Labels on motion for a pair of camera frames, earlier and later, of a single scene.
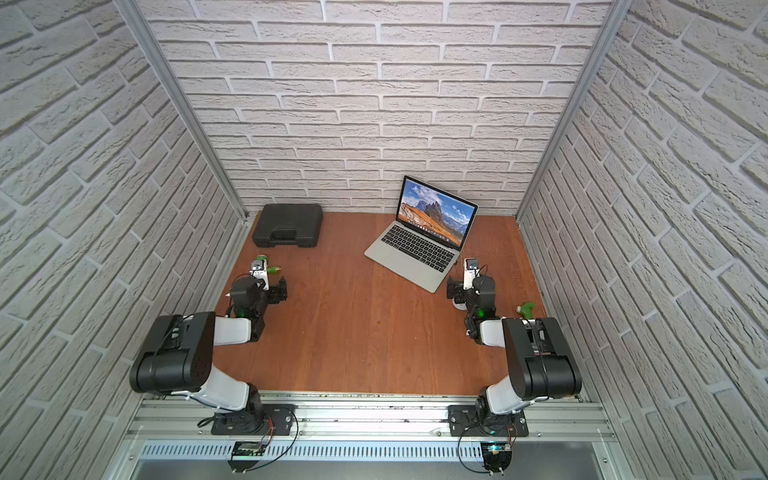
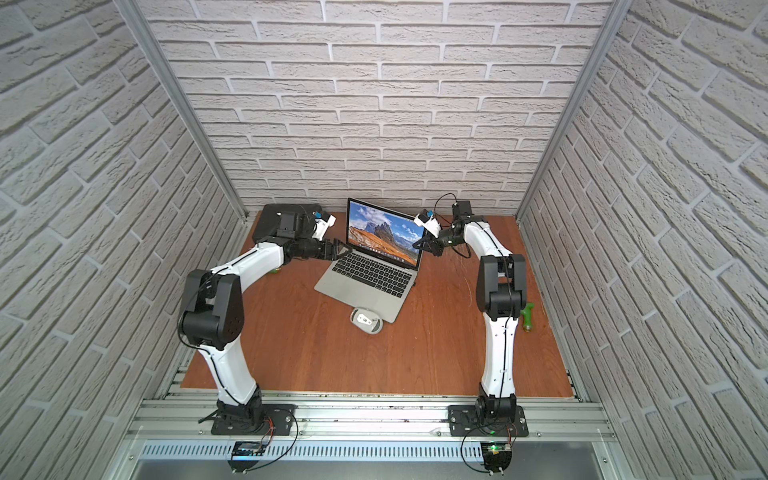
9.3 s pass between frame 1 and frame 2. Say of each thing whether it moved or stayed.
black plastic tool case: stayed
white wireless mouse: moved
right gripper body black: moved
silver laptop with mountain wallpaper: moved
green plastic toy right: stayed
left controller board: stayed
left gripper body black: moved
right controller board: stayed
